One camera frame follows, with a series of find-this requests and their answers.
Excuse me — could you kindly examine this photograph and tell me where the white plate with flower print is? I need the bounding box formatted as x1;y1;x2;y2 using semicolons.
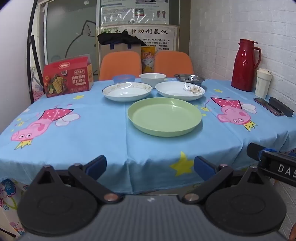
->
155;81;206;102

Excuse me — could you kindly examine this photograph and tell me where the floral printed cloth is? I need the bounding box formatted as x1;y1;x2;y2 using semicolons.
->
0;178;30;238

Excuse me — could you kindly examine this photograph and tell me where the smartphone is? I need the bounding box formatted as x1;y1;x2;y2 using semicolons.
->
253;98;284;116

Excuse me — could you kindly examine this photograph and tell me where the yellow snack bag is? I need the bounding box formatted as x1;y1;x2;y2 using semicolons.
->
141;46;158;75

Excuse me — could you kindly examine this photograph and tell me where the white ceramic bowl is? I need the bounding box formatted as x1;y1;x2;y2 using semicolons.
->
139;73;167;88

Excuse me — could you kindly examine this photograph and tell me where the red cracker box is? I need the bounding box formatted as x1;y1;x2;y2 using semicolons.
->
43;54;94;98

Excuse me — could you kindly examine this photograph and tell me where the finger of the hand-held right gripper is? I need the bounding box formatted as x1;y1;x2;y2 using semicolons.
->
246;142;263;163

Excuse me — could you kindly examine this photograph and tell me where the black rectangular box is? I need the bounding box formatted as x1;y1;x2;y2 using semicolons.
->
268;97;294;117

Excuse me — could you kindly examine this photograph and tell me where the wall poster with calligraphy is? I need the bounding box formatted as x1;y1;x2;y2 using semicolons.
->
97;24;180;61

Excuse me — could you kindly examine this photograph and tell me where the white plate with brown rim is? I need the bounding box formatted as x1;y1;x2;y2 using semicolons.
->
102;82;153;102

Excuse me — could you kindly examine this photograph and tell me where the wall poster with photos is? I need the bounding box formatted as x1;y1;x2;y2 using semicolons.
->
100;0;169;25

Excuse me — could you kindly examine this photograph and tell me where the red thermos jug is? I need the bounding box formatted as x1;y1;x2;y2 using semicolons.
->
231;39;262;92

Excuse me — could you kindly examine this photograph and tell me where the green plastic plate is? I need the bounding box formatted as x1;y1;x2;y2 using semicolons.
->
128;97;202;137

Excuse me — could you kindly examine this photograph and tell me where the black cloth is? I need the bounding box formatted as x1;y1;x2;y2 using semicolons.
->
97;31;146;46

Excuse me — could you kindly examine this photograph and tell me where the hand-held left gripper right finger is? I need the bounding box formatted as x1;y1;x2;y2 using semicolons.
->
178;156;271;204

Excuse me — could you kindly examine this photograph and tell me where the orange chair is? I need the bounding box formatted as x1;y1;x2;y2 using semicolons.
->
99;51;142;81
154;51;194;78

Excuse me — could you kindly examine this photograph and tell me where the black metal frame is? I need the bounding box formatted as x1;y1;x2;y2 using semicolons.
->
26;0;39;105

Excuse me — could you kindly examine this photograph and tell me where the stainless steel bowl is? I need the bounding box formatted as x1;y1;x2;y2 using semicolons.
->
174;74;206;84

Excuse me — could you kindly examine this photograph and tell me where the printed plastic bag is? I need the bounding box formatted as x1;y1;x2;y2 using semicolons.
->
30;67;45;101

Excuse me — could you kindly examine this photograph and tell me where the blue plastic bowl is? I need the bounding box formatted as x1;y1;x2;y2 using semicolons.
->
112;74;135;84

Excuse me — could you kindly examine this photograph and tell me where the blue cartoon pig tablecloth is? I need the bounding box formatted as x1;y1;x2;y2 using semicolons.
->
0;77;296;195

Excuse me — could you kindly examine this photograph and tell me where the brown paper bag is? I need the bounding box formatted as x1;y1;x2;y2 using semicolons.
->
100;43;142;62

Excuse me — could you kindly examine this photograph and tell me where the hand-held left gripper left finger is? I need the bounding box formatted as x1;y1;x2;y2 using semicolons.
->
35;155;122;204

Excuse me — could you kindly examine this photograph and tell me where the white lidded cup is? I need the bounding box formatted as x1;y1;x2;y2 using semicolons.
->
255;68;273;99

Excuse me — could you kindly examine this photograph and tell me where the frosted glass door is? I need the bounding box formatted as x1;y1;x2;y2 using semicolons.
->
43;0;98;68

